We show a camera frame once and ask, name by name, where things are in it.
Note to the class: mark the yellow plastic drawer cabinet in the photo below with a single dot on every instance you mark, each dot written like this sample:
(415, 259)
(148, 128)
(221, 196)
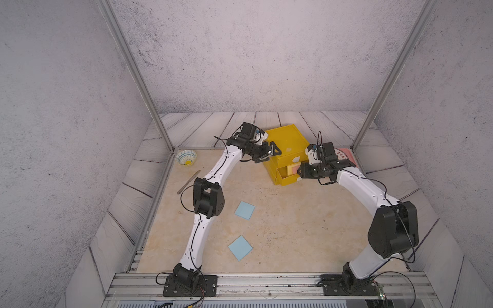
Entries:
(292, 144)

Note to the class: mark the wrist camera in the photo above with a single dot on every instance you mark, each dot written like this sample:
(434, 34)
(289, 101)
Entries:
(322, 153)
(252, 133)

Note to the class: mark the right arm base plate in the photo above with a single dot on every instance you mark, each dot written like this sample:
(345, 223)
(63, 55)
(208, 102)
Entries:
(346, 285)

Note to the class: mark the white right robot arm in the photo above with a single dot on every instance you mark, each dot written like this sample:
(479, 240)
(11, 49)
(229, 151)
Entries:
(394, 228)

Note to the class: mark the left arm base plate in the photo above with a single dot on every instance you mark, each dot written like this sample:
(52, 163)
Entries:
(198, 286)

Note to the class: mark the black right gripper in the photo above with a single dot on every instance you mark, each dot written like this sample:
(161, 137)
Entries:
(304, 172)

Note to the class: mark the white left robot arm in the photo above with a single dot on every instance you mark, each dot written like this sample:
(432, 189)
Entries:
(209, 200)

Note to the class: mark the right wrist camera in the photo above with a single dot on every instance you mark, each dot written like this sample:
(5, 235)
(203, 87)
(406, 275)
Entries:
(322, 153)

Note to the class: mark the blue patterned small bowl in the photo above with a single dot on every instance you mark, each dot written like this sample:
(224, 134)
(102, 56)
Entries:
(186, 157)

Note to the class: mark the right aluminium frame post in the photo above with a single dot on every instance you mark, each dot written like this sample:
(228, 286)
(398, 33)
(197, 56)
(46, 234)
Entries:
(393, 75)

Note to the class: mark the pink plastic tray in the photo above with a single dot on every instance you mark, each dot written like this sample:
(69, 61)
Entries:
(345, 153)

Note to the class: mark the aluminium frame post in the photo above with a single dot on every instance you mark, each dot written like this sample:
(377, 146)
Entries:
(124, 49)
(393, 75)

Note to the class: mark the front aluminium rail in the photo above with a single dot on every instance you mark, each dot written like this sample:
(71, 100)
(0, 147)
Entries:
(387, 289)

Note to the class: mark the yellow drawer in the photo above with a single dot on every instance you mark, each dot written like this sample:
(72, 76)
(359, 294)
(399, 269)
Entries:
(287, 175)

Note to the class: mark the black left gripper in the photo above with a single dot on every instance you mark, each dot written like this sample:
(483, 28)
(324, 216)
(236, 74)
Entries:
(264, 154)

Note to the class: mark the left aluminium frame post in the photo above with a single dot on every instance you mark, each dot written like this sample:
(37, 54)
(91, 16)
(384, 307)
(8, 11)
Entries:
(124, 49)

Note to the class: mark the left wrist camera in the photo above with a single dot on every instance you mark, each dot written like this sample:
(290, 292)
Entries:
(252, 133)

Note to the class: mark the blue sticky note pad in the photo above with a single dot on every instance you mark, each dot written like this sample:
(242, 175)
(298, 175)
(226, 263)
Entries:
(245, 210)
(240, 248)

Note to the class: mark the thin wooden stick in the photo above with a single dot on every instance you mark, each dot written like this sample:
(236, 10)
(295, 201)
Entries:
(188, 181)

